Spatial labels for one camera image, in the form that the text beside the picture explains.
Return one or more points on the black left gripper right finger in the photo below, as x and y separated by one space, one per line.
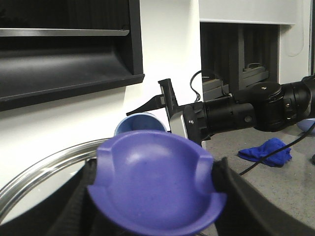
247 212

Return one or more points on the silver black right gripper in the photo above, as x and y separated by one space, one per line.
188 121

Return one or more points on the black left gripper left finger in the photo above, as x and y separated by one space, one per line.
67 212

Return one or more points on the light blue cup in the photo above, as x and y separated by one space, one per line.
139 121

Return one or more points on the glass lid with blue knob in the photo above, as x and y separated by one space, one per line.
147 183

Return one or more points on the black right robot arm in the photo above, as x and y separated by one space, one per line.
265 106

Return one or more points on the blue cloth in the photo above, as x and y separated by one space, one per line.
278 159

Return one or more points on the black dish rack shelf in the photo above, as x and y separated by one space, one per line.
235 56

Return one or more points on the light blue bowl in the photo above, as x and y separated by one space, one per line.
305 124

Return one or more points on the black range hood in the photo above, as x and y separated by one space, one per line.
56 49

